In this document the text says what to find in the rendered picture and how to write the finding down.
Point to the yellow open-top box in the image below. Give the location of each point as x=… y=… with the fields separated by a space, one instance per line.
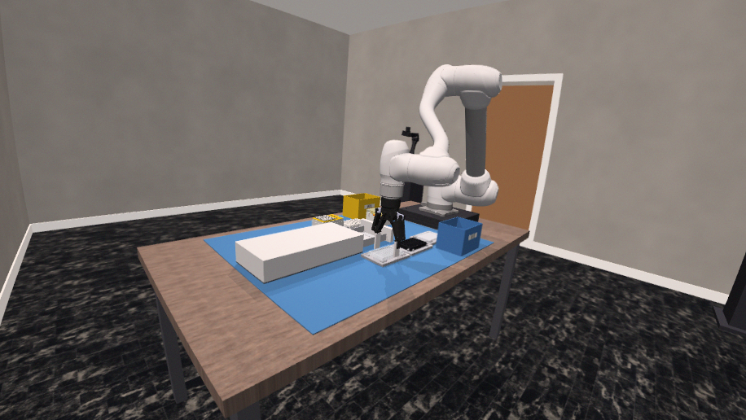
x=355 y=206

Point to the blue bench mat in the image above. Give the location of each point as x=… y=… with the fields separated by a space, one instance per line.
x=324 y=296

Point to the blue open-top bin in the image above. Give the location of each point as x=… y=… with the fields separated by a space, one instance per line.
x=458 y=236

